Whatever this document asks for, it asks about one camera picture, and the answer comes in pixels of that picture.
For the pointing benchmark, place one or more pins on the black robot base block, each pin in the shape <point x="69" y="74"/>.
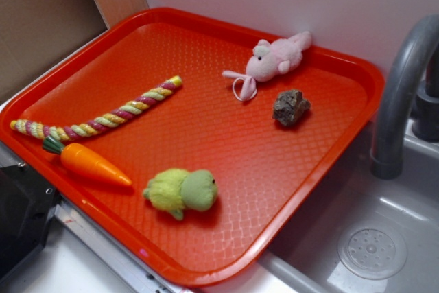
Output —
<point x="28" y="203"/>

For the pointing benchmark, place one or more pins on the grey brown rock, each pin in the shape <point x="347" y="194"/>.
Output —
<point x="289" y="107"/>

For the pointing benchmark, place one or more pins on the orange plastic tray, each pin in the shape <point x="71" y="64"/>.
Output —
<point x="263" y="170"/>

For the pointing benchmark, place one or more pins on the green plush turtle toy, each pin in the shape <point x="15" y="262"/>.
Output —
<point x="176" y="190"/>

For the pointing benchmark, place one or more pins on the pink plush mouse toy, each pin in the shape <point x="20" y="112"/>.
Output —
<point x="268" y="60"/>

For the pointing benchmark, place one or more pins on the orange plastic toy carrot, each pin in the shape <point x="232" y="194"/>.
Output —
<point x="85" y="162"/>

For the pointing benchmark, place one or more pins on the grey toy faucet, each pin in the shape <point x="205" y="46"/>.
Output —
<point x="411" y="90"/>

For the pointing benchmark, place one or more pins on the grey toy sink basin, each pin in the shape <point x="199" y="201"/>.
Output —
<point x="358" y="233"/>

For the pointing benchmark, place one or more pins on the brown cardboard panel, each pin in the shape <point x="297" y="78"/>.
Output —
<point x="37" y="34"/>

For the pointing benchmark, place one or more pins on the multicolour braided rope toy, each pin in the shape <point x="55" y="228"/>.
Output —
<point x="103" y="123"/>

